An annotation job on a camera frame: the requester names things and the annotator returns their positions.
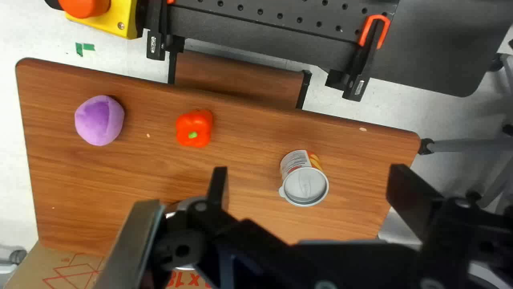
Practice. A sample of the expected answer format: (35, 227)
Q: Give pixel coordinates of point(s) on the black perforated breadboard table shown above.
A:
(426, 49)

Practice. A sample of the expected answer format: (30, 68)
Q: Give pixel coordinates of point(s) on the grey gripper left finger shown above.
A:
(129, 246)

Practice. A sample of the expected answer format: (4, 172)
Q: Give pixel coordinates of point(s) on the yellow emergency stop box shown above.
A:
(113, 17)

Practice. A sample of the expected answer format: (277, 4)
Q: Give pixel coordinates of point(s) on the tin can with fruit label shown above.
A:
(303, 182)

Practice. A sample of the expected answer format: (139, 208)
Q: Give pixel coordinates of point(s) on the purple plush ball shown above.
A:
(97, 121)

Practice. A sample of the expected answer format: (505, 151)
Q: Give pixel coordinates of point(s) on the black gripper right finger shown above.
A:
(413, 201)

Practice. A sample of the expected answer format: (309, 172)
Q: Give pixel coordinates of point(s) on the black bar clamp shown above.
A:
(160, 37)

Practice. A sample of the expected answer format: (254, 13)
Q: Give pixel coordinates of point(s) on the orange toy bell pepper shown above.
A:
(194, 129)

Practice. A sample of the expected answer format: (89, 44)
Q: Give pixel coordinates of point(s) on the cardboard panel with red print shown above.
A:
(49, 270)

